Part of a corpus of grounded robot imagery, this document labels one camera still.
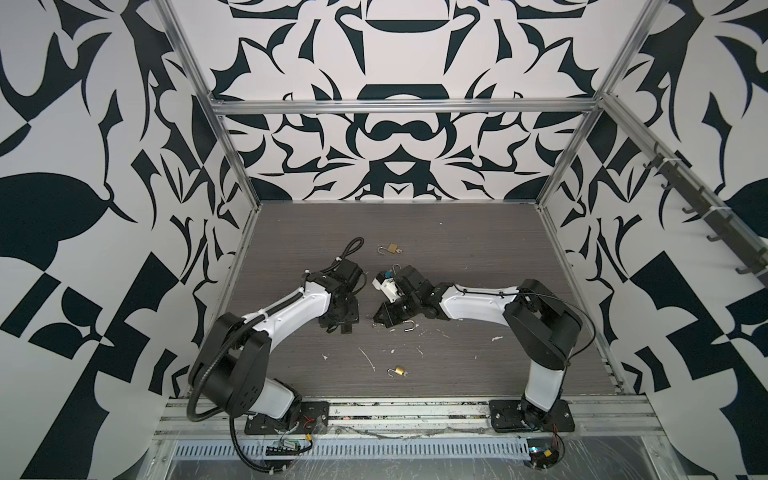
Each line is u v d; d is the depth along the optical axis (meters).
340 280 0.69
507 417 0.74
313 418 0.73
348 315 0.78
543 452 0.71
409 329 0.89
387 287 0.83
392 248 1.05
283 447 0.69
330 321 0.76
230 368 0.42
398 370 0.81
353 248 0.75
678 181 0.65
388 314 0.78
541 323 0.51
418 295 0.71
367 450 0.78
